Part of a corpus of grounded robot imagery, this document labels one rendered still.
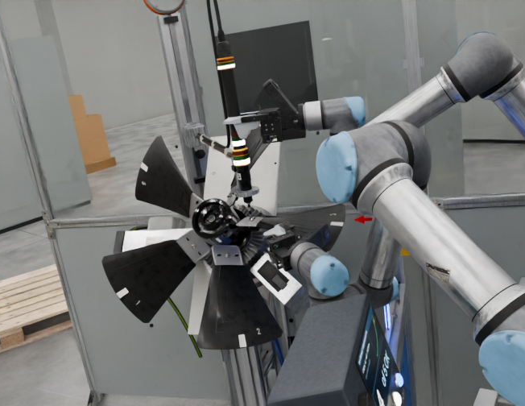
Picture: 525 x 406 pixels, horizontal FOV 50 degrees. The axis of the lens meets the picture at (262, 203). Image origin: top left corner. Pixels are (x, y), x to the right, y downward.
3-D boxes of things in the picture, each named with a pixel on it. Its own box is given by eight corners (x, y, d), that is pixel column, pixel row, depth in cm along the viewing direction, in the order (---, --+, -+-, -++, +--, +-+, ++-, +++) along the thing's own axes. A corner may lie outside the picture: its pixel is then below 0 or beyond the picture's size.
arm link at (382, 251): (418, 99, 110) (369, 281, 139) (375, 110, 105) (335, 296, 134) (464, 126, 102) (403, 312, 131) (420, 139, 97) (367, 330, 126)
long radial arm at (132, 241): (221, 238, 184) (206, 226, 174) (218, 261, 182) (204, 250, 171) (142, 242, 193) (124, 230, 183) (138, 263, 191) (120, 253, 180)
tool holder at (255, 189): (229, 192, 160) (223, 158, 157) (253, 187, 162) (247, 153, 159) (237, 199, 152) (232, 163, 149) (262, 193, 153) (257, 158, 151)
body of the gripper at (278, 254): (262, 235, 139) (280, 250, 128) (293, 224, 141) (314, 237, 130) (269, 263, 141) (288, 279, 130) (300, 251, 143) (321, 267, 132)
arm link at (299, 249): (323, 242, 126) (331, 274, 129) (314, 236, 130) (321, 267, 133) (293, 254, 124) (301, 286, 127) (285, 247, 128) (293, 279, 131)
